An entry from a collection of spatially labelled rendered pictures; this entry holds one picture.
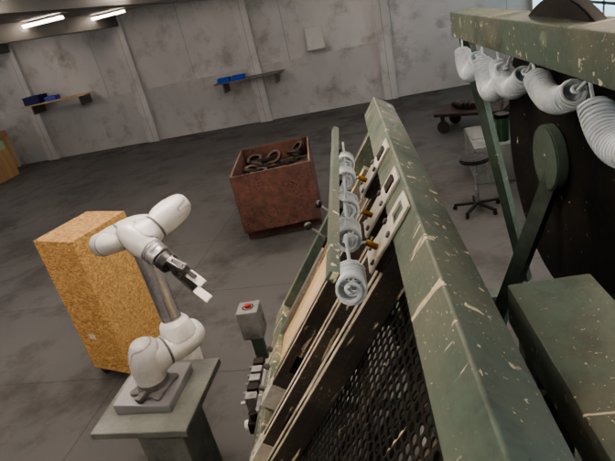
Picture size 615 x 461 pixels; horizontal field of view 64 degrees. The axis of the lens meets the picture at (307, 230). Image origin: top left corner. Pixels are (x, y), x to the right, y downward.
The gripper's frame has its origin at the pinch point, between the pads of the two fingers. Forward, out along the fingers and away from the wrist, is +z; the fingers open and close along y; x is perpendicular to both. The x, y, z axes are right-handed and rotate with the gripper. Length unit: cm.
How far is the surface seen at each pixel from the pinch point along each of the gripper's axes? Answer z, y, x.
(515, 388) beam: 80, 98, -7
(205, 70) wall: -680, -686, 569
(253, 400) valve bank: 22, -82, -10
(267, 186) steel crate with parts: -154, -294, 198
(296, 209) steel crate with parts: -119, -317, 204
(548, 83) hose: 60, 74, 74
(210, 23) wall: -696, -595, 627
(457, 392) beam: 75, 96, -11
